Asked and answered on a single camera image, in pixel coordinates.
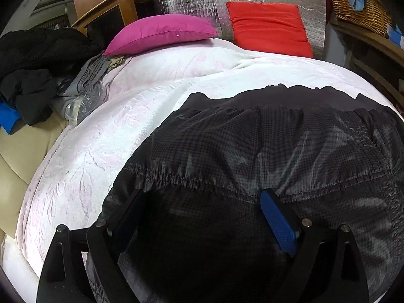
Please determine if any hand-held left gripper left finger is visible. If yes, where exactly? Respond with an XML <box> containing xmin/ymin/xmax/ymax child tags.
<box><xmin>36</xmin><ymin>189</ymin><xmax>147</xmax><ymax>303</ymax></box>

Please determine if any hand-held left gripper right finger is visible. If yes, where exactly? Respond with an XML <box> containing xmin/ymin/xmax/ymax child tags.
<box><xmin>260</xmin><ymin>188</ymin><xmax>370</xmax><ymax>303</ymax></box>

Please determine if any black puffer jacket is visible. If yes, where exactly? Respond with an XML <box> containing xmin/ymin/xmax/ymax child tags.
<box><xmin>85</xmin><ymin>84</ymin><xmax>404</xmax><ymax>303</ymax></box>

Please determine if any white blanket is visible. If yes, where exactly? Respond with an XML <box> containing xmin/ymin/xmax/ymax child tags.
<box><xmin>2</xmin><ymin>36</ymin><xmax>395</xmax><ymax>291</ymax></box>

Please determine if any beige sofa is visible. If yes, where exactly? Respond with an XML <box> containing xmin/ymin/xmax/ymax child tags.
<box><xmin>0</xmin><ymin>114</ymin><xmax>68</xmax><ymax>237</ymax></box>

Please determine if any clear plastic wrapper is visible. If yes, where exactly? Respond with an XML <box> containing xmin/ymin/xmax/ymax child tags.
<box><xmin>63</xmin><ymin>85</ymin><xmax>109</xmax><ymax>127</ymax></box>

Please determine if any grey garment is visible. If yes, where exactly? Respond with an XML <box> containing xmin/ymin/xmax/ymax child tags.
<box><xmin>57</xmin><ymin>55</ymin><xmax>130</xmax><ymax>97</ymax></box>

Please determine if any blue jacket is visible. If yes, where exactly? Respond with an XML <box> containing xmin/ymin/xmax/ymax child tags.
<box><xmin>0</xmin><ymin>103</ymin><xmax>24</xmax><ymax>136</ymax></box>

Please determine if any red pillow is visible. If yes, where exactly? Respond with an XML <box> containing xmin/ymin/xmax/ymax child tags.
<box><xmin>226</xmin><ymin>2</ymin><xmax>314</xmax><ymax>59</ymax></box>

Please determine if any pile of black coats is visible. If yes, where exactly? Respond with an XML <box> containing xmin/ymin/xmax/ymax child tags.
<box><xmin>0</xmin><ymin>27</ymin><xmax>102</xmax><ymax>126</ymax></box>

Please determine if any magenta pillow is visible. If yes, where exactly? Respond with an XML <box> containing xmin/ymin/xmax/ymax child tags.
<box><xmin>104</xmin><ymin>14</ymin><xmax>218</xmax><ymax>57</ymax></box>

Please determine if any wooden table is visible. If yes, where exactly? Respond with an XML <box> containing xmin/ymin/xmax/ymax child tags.
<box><xmin>328</xmin><ymin>19</ymin><xmax>404</xmax><ymax>108</ymax></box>

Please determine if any white blue tissue pack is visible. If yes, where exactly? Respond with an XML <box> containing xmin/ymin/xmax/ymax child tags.
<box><xmin>388</xmin><ymin>22</ymin><xmax>404</xmax><ymax>49</ymax></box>

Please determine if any wicker basket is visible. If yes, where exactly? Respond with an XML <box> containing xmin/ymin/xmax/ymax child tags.
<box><xmin>325</xmin><ymin>0</ymin><xmax>393</xmax><ymax>38</ymax></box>

